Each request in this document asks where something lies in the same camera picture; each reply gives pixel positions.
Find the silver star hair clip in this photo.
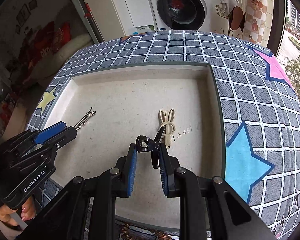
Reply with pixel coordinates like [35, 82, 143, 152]
[74, 107, 96, 131]

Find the black claw hair clip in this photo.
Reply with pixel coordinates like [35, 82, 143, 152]
[135, 126, 165, 169]

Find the beige bunny hair clip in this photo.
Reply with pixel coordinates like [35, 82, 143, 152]
[159, 109, 175, 149]

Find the person's left hand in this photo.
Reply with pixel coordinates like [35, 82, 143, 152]
[0, 195, 37, 227]

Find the green shallow tray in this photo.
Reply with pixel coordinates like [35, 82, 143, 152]
[46, 62, 225, 186]

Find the blue grid star tablecloth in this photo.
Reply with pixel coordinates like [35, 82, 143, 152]
[28, 31, 300, 239]

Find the cream sofa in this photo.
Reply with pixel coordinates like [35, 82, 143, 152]
[30, 34, 93, 80]

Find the red cushion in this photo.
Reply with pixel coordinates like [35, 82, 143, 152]
[30, 21, 71, 57]

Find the white cabinet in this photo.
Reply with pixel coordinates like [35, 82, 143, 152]
[84, 0, 157, 41]

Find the lower white washing machine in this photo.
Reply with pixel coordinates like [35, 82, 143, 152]
[150, 0, 211, 32]

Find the checkered paper bag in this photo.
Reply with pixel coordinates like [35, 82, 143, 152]
[242, 0, 268, 45]

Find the brown spiral hair tie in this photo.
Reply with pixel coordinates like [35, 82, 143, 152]
[118, 223, 172, 240]

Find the dark window frame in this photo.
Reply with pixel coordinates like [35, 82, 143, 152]
[267, 0, 286, 56]

